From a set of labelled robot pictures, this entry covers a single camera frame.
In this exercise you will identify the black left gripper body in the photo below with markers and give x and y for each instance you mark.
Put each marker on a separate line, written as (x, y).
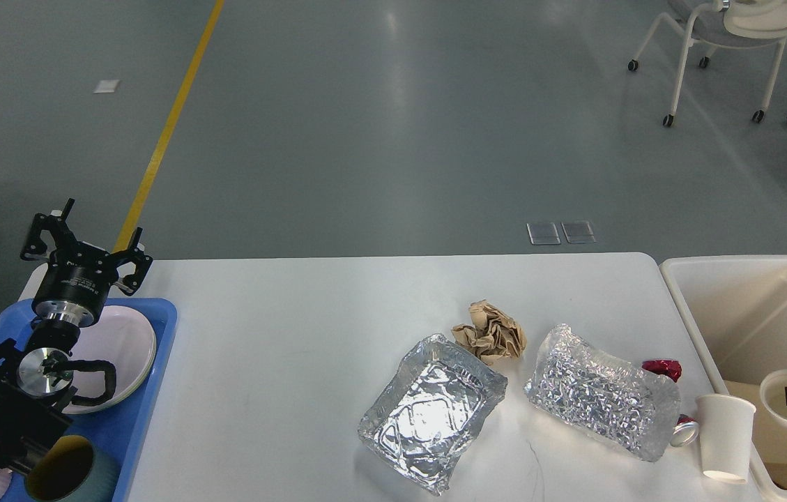
(74, 294)

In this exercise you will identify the pink plate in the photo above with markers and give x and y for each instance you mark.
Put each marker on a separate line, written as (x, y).
(123, 336)

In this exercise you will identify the brown paper bag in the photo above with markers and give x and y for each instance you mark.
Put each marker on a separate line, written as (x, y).
(769, 438)

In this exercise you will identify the white paper cup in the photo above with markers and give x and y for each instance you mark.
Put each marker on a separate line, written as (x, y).
(725, 437)

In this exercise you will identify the dark teal mug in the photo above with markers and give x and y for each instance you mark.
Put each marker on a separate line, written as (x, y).
(74, 469)

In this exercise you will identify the small foil tray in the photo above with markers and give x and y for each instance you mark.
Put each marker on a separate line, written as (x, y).
(611, 400)

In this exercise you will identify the brown paper ball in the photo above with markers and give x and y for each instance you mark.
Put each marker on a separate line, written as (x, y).
(492, 335)

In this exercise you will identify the large foil tray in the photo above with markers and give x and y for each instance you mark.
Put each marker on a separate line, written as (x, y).
(431, 411)

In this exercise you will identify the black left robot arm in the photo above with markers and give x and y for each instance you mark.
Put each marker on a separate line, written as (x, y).
(39, 380)

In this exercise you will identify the blue plastic tray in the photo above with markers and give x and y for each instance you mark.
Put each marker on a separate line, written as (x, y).
(120, 430)

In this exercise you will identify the beige plastic bin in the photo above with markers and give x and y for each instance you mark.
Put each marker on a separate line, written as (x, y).
(735, 309)

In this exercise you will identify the red foil wrapper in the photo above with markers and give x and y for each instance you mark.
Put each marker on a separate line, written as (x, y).
(664, 367)

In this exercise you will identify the white paper on floor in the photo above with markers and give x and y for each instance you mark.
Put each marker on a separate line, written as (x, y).
(107, 86)

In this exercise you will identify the floor outlet plates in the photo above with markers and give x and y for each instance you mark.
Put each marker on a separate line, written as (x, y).
(555, 233)

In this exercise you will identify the white chair right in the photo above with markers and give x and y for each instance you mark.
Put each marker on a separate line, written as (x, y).
(722, 25)

